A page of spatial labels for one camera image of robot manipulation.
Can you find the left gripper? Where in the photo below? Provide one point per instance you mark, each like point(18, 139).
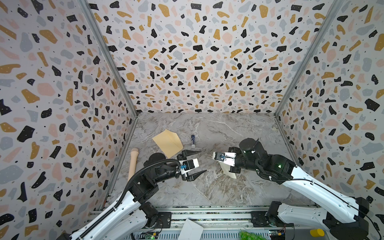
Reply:
point(186, 153)

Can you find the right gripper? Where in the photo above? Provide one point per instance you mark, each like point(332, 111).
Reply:
point(235, 162)

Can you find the cream paper letter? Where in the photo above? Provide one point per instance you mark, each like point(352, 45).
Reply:
point(226, 170)

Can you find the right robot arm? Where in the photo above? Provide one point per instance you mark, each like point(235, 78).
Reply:
point(342, 216)

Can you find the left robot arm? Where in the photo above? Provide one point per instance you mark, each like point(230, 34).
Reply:
point(132, 210)

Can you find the blue white glue stick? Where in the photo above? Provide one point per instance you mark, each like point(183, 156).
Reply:
point(193, 141)

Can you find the wooden roller pin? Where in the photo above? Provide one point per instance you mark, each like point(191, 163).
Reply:
point(133, 162)

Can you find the white paper sheet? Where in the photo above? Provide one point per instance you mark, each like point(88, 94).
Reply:
point(191, 231)

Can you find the green plastic object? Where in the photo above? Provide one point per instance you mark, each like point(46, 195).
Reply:
point(250, 236)

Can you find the right circuit board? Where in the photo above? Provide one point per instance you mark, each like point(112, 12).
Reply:
point(277, 234)

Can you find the small circuit board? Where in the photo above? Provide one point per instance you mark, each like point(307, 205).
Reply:
point(149, 236)

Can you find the yellow round object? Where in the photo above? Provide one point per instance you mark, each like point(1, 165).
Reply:
point(317, 233)

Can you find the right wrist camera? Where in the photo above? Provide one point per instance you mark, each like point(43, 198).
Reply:
point(225, 158)

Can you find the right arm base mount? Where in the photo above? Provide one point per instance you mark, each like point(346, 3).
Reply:
point(261, 219)

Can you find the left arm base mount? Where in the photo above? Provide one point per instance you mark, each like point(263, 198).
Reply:
point(161, 220)

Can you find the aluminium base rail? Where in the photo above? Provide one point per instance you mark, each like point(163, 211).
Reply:
point(219, 223)

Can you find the left aluminium corner post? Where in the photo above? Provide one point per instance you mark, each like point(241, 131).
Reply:
point(89, 16)

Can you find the aluminium corner post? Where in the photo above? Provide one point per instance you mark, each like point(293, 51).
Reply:
point(89, 16)
point(331, 14)

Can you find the right aluminium corner post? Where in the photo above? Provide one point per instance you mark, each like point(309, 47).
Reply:
point(331, 14)

